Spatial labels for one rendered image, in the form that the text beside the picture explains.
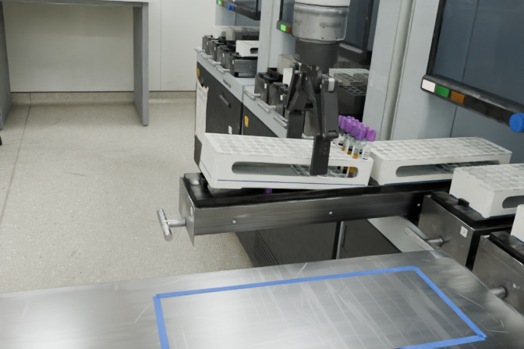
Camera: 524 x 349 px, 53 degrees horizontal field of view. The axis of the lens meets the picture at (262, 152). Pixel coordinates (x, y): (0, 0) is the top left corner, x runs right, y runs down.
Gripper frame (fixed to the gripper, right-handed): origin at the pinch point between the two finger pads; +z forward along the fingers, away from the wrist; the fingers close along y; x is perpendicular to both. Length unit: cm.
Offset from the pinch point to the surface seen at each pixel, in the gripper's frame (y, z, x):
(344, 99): -39.9, 1.2, 28.4
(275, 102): -71, 10, 21
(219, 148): 3.0, -2.7, -17.0
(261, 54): -113, 3, 30
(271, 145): -0.6, -1.5, -6.5
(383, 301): 37.3, 4.8, -5.4
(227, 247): -111, 87, 20
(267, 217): 6.8, 8.9, -9.1
